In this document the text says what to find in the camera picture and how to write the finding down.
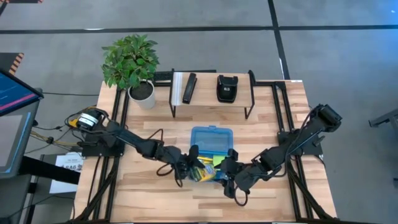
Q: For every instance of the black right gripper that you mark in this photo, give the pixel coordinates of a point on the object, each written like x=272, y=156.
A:
x=244, y=177

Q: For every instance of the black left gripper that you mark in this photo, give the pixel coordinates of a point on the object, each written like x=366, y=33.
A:
x=178, y=158

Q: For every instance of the yellow green crayon box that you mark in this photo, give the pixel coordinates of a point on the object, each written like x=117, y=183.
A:
x=206, y=174

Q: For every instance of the yellow-green sticky note pad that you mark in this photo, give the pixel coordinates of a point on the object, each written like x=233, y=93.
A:
x=218, y=160

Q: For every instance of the blue plastic pencil case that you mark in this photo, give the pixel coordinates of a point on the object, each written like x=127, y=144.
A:
x=211, y=141

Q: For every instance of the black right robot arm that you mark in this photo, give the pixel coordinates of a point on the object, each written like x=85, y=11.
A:
x=298, y=141

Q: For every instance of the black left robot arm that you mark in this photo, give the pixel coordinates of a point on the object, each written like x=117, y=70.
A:
x=133, y=141

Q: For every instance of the wooden shelf riser black legs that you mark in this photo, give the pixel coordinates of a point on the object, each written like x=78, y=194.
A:
x=205, y=90

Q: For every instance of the black stapler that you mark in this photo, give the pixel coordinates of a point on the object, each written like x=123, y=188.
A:
x=189, y=88

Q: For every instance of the white plant pot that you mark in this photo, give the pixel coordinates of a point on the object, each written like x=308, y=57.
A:
x=148, y=102

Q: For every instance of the white plastic sheet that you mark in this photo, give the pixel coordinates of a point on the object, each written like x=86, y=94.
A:
x=177, y=90

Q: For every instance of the green leafy plant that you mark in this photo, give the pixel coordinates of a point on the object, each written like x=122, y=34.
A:
x=130, y=59

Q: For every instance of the white printed paper sheet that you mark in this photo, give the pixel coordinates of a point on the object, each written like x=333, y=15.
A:
x=66, y=161

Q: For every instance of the black cart beam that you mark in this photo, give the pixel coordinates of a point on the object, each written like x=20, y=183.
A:
x=49, y=169

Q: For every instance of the black chair base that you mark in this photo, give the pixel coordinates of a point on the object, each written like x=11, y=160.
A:
x=385, y=116

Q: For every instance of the grey equipment cart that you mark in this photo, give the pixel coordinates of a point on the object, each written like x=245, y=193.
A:
x=12, y=146

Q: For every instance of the computer monitor blue screen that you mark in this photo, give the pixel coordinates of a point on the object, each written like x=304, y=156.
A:
x=15, y=93

